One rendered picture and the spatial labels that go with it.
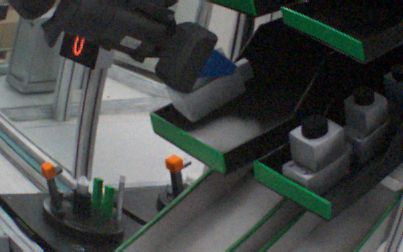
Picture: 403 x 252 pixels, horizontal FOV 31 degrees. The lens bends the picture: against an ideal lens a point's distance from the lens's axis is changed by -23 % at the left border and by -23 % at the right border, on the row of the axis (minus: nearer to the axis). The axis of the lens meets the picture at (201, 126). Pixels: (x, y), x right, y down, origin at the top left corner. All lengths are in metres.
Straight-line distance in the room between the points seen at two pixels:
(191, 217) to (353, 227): 0.23
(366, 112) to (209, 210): 0.29
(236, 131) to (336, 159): 0.16
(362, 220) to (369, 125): 0.14
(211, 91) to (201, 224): 0.20
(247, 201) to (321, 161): 0.23
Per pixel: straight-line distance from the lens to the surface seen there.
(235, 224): 1.00
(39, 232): 1.15
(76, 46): 1.37
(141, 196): 1.42
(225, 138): 0.93
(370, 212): 0.94
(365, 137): 0.85
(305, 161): 0.81
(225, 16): 6.37
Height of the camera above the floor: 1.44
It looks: 14 degrees down
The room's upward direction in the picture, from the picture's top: 11 degrees clockwise
